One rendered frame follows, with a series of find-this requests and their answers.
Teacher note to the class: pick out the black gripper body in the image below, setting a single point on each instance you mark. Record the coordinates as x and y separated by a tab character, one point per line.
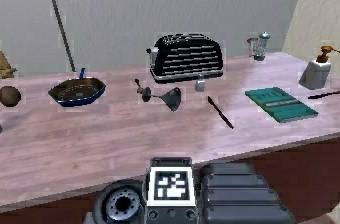
122	204

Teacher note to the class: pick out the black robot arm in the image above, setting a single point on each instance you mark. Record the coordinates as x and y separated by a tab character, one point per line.
224	196

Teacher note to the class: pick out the clear martini glass with olives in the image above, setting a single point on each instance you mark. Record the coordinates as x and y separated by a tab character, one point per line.
171	98

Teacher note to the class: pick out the dark red wooden counter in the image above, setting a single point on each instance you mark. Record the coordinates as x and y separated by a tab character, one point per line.
78	133

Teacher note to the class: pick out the blue frying pan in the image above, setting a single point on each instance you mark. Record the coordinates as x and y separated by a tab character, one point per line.
77	93

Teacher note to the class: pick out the black knife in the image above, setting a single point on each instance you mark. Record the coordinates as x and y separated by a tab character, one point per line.
220	112

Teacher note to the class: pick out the small grey salt shaker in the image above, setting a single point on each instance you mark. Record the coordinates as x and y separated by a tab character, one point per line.
200	83

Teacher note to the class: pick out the brown round ball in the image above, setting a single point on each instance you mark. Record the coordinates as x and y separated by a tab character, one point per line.
9	96

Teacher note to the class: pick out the black ribbed toaster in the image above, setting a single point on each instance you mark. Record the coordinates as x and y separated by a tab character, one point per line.
188	58

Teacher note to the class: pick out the thin black pole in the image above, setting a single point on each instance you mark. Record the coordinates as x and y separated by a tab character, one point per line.
64	36

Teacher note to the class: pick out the teal book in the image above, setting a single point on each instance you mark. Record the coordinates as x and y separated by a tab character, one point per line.
280	104

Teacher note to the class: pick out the clear glass grinder jar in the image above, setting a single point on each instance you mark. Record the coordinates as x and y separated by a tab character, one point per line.
260	46

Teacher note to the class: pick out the black pen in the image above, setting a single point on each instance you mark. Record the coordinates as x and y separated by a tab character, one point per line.
328	94

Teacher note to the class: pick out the white soap dispenser brown pump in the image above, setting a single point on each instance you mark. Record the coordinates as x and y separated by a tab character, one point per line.
316	71

